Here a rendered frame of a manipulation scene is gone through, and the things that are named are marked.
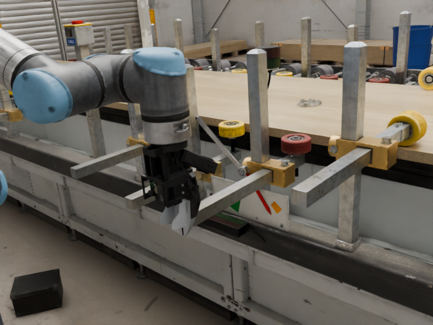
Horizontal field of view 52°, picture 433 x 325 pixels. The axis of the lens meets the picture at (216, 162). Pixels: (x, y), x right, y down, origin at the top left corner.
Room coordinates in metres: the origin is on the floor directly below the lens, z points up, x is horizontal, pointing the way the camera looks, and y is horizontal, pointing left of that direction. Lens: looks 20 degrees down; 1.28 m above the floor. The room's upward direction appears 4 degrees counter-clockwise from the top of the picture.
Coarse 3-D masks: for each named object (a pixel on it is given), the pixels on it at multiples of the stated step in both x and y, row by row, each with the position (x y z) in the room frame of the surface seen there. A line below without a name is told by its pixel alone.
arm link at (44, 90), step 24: (0, 48) 0.79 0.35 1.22; (24, 48) 0.79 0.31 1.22; (0, 72) 0.77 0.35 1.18; (24, 72) 0.72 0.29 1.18; (48, 72) 0.72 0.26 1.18; (72, 72) 0.76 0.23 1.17; (96, 72) 0.79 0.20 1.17; (24, 96) 0.72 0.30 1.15; (48, 96) 0.70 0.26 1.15; (72, 96) 0.73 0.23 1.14; (96, 96) 0.78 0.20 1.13; (48, 120) 0.71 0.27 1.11
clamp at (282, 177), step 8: (248, 160) 1.10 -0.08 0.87; (272, 160) 1.08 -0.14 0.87; (256, 168) 1.06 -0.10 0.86; (264, 168) 1.05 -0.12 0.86; (272, 168) 1.03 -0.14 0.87; (280, 168) 1.02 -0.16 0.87; (288, 168) 1.02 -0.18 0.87; (280, 176) 1.01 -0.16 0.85; (288, 176) 1.02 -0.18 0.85; (272, 184) 1.03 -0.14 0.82; (280, 184) 1.01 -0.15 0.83; (288, 184) 1.02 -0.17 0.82
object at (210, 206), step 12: (288, 156) 1.12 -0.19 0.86; (300, 156) 1.12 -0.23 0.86; (240, 180) 0.98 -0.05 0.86; (252, 180) 0.98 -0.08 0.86; (264, 180) 1.01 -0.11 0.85; (228, 192) 0.92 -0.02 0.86; (240, 192) 0.94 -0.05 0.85; (252, 192) 0.97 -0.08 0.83; (204, 204) 0.86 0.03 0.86; (216, 204) 0.88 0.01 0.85; (228, 204) 0.90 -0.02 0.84; (204, 216) 0.85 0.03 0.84
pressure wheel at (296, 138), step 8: (288, 136) 1.16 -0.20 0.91; (296, 136) 1.14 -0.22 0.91; (304, 136) 1.14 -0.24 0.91; (288, 144) 1.11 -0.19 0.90; (296, 144) 1.10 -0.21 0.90; (304, 144) 1.10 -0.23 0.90; (288, 152) 1.11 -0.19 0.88; (296, 152) 1.10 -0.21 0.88; (304, 152) 1.10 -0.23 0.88; (296, 168) 1.13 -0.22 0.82; (296, 176) 1.13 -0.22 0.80
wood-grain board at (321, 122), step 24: (216, 72) 2.37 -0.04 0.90; (216, 96) 1.77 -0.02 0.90; (240, 96) 1.74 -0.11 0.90; (288, 96) 1.68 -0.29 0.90; (312, 96) 1.65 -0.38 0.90; (336, 96) 1.62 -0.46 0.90; (384, 96) 1.56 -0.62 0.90; (408, 96) 1.54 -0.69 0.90; (432, 96) 1.51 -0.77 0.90; (216, 120) 1.42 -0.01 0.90; (240, 120) 1.38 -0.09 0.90; (288, 120) 1.34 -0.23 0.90; (312, 120) 1.32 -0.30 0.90; (336, 120) 1.30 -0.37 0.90; (384, 120) 1.26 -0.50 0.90; (432, 120) 1.23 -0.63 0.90; (432, 144) 1.02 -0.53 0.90
